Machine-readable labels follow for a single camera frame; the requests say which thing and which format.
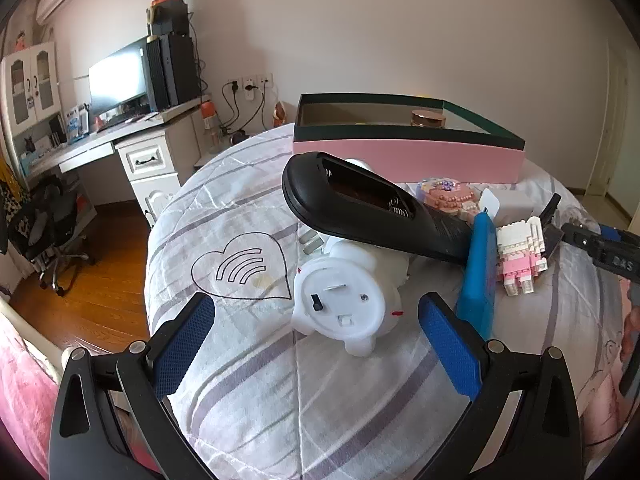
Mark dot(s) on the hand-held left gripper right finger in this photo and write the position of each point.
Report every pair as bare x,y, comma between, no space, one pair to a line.
450,345

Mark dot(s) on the black remote control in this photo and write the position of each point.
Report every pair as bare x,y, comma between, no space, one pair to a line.
350,205

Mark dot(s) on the white charger adapter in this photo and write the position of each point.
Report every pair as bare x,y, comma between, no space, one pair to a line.
515,205

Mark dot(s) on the white wall socket strip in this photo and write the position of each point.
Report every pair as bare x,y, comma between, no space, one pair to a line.
247,82

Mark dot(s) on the white plug-in night light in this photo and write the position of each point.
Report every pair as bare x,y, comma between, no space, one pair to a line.
345,305

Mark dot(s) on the pink brick cake model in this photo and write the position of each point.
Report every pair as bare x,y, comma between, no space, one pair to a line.
447,197

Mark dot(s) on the black computer tower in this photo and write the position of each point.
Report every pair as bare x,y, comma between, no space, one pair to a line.
175,70

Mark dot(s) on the black and red boxes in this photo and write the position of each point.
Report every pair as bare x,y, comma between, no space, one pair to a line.
170,15

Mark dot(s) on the white desk with drawers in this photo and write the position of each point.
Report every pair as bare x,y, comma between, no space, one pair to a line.
150,160

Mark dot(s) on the orange capped bottle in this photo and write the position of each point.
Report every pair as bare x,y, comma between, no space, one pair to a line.
209,122

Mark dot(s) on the black computer monitor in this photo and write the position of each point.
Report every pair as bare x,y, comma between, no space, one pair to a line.
117,80

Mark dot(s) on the copper lidded jar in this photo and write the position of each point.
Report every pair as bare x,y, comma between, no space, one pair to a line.
428,119

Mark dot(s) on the small brown figurine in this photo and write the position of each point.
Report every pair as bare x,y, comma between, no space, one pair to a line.
280,115

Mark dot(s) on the pink box with green rim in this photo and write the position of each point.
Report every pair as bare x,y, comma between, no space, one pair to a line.
400,155

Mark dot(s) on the black office chair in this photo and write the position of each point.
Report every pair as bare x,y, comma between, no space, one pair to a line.
47,225

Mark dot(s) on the white glass door cabinet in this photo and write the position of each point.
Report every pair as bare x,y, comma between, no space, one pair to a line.
30,85

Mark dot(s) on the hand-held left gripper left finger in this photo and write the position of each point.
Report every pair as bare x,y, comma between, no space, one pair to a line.
182,342

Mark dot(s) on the white door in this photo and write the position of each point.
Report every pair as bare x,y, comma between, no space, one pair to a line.
612,120

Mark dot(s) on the white and pink brick figure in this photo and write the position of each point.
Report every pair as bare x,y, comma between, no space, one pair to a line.
520,255

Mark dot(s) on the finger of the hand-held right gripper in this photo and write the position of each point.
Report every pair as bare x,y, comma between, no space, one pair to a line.
620,236
582,242

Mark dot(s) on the pink fluffy blanket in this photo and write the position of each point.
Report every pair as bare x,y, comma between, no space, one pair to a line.
22,390

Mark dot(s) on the blue rectangular case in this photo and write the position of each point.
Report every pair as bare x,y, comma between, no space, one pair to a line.
480,280

